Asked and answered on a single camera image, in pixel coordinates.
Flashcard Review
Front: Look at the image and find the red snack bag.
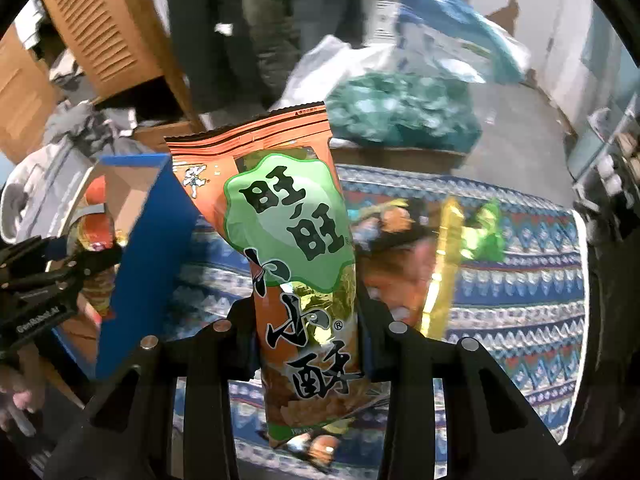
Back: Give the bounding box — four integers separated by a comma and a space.
67, 176, 127, 320

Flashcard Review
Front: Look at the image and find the gold long snack packet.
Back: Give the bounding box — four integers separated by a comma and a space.
420, 197, 464, 340

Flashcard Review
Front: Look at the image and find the orange green rice cracker bag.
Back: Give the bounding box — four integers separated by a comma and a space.
166, 103, 384, 445

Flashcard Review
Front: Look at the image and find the person's left hand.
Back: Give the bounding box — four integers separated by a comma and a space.
1, 364, 37, 438

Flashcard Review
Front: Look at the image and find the blue cardboard box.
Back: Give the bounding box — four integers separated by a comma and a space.
52, 153, 202, 380

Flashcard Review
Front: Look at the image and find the blue patterned blanket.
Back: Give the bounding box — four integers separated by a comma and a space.
164, 165, 589, 479

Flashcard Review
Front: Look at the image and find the grey clothes pile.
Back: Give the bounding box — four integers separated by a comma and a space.
0, 49, 151, 246

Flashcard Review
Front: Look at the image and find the green snack packet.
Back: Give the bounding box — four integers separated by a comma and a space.
460, 200, 506, 262

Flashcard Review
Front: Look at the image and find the large orange snack bag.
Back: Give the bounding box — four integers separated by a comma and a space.
352, 198, 440, 327

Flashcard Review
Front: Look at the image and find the wooden louvered wardrobe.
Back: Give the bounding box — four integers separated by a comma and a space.
1, 0, 203, 164

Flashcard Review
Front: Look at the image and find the metal shelf rack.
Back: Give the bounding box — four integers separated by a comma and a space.
567, 99, 639, 246

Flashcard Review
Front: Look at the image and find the dark hanging coat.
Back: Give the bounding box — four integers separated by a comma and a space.
168, 0, 299, 113

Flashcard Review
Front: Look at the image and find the teal patterned fabric bundle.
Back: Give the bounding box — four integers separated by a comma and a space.
326, 72, 482, 154

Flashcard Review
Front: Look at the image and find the white plastic bag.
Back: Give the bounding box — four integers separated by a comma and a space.
269, 35, 395, 110

